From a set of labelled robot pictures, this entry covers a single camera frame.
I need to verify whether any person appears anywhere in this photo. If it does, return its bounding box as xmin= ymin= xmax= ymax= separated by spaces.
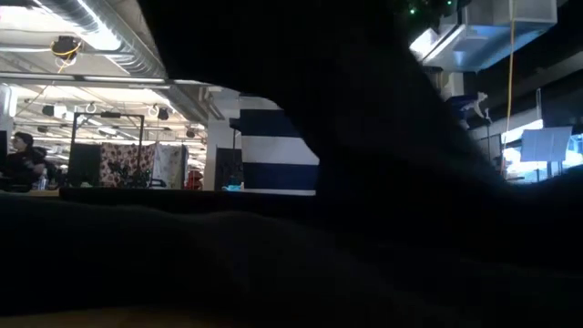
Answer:
xmin=0 ymin=131 xmax=49 ymax=190

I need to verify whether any white board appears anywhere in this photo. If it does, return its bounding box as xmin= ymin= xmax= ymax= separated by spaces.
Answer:
xmin=520 ymin=126 xmax=574 ymax=163

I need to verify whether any floral hanging cloth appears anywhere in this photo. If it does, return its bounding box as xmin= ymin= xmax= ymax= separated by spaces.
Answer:
xmin=100 ymin=142 xmax=157 ymax=188

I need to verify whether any black T-shirt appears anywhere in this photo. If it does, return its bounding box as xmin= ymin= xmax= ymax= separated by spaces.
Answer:
xmin=0 ymin=0 xmax=583 ymax=328

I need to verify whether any rectangular metal air duct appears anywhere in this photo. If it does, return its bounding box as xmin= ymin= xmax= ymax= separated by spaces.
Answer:
xmin=409 ymin=0 xmax=557 ymax=73

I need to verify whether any white hanging cloth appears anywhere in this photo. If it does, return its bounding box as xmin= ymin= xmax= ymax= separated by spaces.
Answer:
xmin=152 ymin=143 xmax=189 ymax=190

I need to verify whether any black screen panel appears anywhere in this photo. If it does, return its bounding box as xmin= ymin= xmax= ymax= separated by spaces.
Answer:
xmin=67 ymin=143 xmax=102 ymax=187

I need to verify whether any black background frame rig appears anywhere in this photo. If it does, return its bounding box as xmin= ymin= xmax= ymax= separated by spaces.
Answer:
xmin=70 ymin=112 xmax=146 ymax=188

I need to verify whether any black aluminium table frame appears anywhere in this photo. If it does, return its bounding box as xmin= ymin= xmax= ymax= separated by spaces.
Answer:
xmin=58 ymin=186 xmax=320 ymax=206

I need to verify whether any navy white striped fabric bin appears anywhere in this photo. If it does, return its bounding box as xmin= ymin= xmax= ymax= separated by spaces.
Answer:
xmin=230 ymin=95 xmax=320 ymax=197

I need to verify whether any spray bottle with blue head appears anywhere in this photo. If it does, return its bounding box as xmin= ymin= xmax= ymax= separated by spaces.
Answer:
xmin=444 ymin=92 xmax=491 ymax=131

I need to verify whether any silver spiral air duct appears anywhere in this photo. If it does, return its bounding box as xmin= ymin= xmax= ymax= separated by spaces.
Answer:
xmin=36 ymin=0 xmax=210 ymax=124

